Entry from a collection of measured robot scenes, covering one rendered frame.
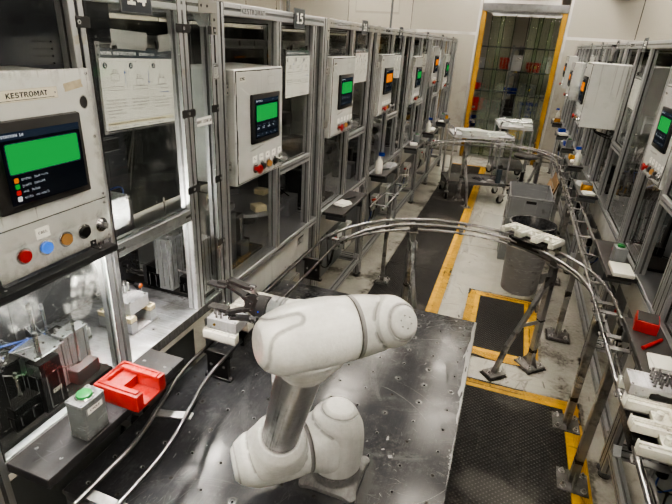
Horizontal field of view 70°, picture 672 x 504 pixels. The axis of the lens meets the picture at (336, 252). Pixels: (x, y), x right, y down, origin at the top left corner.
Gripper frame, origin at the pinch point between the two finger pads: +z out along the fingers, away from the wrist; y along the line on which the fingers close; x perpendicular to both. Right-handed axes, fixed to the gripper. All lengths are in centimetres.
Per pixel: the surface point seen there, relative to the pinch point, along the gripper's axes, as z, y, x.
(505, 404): -110, -111, -127
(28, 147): 18, 55, 43
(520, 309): -117, -111, -251
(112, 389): 12.1, -15.8, 36.7
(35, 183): 18, 47, 43
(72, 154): 18, 51, 32
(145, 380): 8.7, -18.4, 27.2
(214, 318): 10.5, -19.4, -13.4
